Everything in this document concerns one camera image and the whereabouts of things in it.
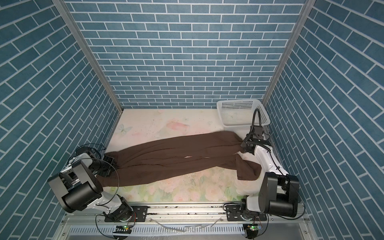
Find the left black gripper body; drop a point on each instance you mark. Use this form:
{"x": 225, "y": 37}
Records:
{"x": 103, "y": 168}

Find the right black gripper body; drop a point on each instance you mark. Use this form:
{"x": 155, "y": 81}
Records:
{"x": 245, "y": 144}

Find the brown trousers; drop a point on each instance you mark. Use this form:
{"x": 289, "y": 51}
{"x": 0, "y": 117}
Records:
{"x": 167, "y": 158}

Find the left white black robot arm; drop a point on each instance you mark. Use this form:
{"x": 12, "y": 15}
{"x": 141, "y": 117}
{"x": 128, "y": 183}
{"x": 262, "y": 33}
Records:
{"x": 77, "y": 188}

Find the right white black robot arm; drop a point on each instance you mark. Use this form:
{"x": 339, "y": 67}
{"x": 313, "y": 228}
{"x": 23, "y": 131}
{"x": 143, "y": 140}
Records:
{"x": 279, "y": 193}

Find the white plastic perforated basket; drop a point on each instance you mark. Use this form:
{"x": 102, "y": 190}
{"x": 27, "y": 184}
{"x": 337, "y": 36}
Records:
{"x": 239, "y": 113}

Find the left green circuit board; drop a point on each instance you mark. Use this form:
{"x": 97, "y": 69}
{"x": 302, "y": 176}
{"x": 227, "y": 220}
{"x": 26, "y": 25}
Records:
{"x": 125, "y": 229}

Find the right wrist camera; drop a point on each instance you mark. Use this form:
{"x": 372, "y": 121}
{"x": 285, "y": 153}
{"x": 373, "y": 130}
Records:
{"x": 258, "y": 131}

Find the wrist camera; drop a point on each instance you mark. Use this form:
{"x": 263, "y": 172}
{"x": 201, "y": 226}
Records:
{"x": 86, "y": 150}
{"x": 258, "y": 131}

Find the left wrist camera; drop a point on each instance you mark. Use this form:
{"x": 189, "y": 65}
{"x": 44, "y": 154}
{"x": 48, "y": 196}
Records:
{"x": 86, "y": 150}

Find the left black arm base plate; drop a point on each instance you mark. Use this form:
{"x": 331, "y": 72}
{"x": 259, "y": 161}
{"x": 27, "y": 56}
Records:
{"x": 127, "y": 214}

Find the aluminium front mounting rail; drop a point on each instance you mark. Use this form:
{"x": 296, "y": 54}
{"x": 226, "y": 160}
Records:
{"x": 203, "y": 213}

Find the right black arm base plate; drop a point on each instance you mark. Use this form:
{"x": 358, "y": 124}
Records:
{"x": 235, "y": 213}

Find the right aluminium corner post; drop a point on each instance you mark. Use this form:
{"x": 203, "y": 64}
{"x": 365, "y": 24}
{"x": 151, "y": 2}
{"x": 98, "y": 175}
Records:
{"x": 303, "y": 16}

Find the aluminium corner post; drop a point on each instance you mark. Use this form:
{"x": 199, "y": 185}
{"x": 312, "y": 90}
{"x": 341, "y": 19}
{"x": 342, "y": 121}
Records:
{"x": 80, "y": 39}
{"x": 303, "y": 16}

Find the white slotted cable duct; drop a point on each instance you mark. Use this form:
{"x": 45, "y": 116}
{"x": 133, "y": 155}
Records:
{"x": 152, "y": 230}

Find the left aluminium corner post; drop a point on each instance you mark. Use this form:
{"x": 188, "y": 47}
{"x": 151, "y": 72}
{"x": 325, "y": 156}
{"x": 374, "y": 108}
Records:
{"x": 80, "y": 39}

